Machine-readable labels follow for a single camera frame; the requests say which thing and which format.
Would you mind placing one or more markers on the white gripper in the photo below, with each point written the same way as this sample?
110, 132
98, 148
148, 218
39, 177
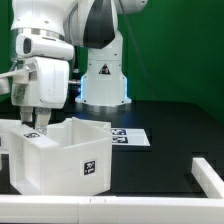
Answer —
47, 88

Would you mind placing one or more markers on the white drawer housing box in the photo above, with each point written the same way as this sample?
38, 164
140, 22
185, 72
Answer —
72, 158

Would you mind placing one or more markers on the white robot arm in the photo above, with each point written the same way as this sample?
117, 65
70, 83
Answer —
47, 33

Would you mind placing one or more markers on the small white drawer left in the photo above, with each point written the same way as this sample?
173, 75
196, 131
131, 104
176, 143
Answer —
5, 125

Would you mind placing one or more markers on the white marker sheet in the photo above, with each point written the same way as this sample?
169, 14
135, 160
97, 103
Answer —
131, 137

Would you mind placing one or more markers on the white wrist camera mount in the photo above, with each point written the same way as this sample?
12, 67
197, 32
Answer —
19, 76

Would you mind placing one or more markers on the white L-shaped frame wall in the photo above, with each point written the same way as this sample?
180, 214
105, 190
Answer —
122, 210

